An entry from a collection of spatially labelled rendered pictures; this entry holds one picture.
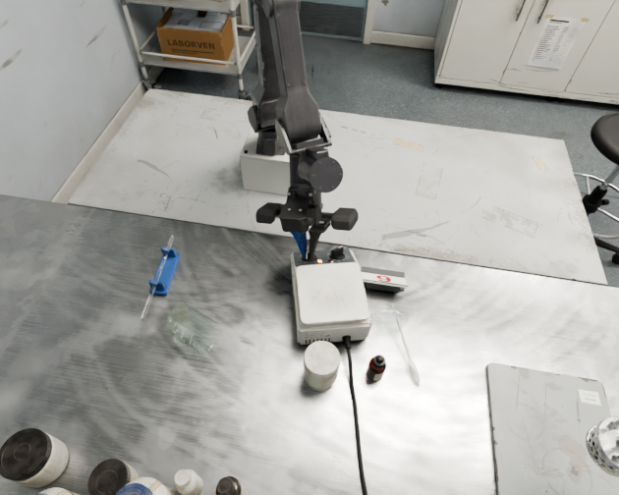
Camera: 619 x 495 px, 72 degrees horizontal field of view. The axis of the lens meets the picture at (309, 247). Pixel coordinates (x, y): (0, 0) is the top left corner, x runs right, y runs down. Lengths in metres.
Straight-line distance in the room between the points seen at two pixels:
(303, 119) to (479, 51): 2.44
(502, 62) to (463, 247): 2.27
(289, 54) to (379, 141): 0.53
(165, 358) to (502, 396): 0.59
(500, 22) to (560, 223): 2.05
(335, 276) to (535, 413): 0.40
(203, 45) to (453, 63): 1.57
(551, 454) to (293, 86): 0.71
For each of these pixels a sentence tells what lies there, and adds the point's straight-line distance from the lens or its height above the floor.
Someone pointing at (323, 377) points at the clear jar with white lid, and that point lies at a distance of 0.71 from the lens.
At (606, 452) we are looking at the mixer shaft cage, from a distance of 0.68.
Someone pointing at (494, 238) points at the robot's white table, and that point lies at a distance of 1.04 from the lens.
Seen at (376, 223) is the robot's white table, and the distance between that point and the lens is 0.98.
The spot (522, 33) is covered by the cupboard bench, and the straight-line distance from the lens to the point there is 3.09.
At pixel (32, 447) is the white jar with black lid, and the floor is 0.97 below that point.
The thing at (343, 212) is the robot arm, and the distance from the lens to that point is 0.77.
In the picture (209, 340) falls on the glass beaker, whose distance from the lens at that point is 0.82.
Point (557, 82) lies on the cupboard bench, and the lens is 3.31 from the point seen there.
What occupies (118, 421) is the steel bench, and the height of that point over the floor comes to 0.90.
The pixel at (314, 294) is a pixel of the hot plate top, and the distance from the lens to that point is 0.75.
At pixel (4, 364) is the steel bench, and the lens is 0.94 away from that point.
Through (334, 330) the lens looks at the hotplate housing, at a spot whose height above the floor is 0.96.
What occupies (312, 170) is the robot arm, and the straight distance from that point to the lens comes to 0.67.
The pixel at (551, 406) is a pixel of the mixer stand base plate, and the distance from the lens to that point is 0.87.
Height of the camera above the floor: 1.63
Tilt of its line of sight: 53 degrees down
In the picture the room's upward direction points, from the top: 3 degrees clockwise
